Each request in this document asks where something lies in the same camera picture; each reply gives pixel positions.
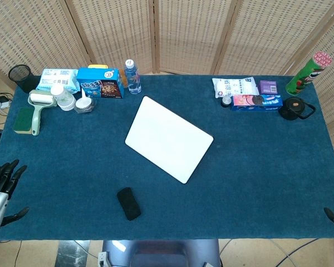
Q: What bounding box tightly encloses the black rectangular block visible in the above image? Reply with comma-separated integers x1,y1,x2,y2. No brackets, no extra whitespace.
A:
116,187,142,221

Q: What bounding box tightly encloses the white rectangular board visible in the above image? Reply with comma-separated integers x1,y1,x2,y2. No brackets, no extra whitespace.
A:
125,96,214,185

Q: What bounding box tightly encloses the green scouring sponge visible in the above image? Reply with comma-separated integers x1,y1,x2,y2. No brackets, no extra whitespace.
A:
13,107,36,135

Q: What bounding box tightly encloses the green lint roller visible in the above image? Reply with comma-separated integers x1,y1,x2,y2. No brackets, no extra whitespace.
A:
27,89,58,137

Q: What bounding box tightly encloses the white plastic jar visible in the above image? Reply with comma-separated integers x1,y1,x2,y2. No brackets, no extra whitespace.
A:
50,84,76,112

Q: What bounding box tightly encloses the black mesh pen holder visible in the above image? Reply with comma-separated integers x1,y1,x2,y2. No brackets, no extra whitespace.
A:
8,64,40,93

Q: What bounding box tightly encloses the blue wet wipes pack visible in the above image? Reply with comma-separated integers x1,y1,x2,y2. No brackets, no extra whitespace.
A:
35,68,81,94

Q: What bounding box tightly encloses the blue table cloth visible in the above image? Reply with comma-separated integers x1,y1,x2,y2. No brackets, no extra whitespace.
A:
0,74,334,241

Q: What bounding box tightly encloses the clear water bottle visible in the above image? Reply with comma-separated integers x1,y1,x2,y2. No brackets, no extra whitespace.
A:
124,59,142,95

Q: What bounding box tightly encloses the robot torso base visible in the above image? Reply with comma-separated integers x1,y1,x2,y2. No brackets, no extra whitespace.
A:
97,239,222,267

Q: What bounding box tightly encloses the woven bamboo folding screen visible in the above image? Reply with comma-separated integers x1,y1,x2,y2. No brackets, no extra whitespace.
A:
0,0,334,173

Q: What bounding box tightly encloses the white snack bag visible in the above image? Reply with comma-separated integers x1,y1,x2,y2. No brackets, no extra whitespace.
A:
212,76,260,99

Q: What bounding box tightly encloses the blue oreo cookie box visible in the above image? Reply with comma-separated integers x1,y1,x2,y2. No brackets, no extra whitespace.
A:
230,94,284,112

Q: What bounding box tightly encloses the small purple box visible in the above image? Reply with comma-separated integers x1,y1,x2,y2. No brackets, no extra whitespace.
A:
259,80,278,95

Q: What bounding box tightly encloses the green pringles can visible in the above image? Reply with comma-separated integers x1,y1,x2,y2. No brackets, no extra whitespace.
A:
284,51,332,97

